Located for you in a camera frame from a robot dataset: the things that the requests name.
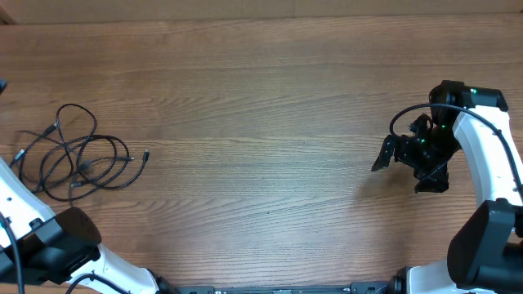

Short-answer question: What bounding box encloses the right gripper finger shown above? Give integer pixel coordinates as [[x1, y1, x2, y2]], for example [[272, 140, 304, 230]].
[[414, 163, 449, 193], [371, 135, 397, 172]]

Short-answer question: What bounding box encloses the black USB cable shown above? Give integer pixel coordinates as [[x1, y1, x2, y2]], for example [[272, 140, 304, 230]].
[[7, 103, 131, 203], [16, 129, 151, 205]]

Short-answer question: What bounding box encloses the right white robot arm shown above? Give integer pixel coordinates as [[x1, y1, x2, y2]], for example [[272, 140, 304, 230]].
[[371, 80, 522, 293]]

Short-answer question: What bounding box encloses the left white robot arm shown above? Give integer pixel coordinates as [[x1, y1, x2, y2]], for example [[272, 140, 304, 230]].
[[1, 118, 178, 294]]

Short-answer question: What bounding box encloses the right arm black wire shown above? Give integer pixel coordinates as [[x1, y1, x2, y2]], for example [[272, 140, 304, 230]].
[[389, 103, 523, 197]]

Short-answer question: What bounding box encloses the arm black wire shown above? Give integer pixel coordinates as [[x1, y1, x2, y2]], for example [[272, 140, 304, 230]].
[[389, 103, 523, 197], [0, 212, 132, 294]]

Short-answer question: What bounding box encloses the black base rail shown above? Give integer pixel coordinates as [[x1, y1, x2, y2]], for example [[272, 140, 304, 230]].
[[175, 281, 390, 294]]

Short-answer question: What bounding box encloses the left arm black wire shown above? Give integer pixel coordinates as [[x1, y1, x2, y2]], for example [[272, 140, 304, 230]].
[[0, 212, 132, 294]]

